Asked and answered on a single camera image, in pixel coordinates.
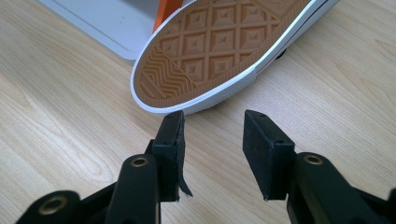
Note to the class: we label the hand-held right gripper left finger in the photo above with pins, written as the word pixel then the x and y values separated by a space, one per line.
pixel 168 155

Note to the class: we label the black canvas sneaker white sole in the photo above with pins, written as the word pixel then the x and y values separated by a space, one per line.
pixel 218 46

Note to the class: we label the white two-tier shoe rack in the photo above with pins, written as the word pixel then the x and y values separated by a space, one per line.
pixel 109 25

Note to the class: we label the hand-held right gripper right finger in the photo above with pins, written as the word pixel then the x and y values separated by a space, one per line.
pixel 264 155

